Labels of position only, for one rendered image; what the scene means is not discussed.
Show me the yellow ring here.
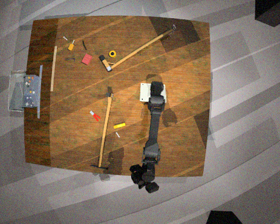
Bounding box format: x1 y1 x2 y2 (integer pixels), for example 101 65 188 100
109 51 116 58

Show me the long scraper with wooden handle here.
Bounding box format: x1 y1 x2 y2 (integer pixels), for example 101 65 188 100
91 93 113 170

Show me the red rectangular block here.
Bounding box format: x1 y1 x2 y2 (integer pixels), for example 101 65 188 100
82 54 92 65

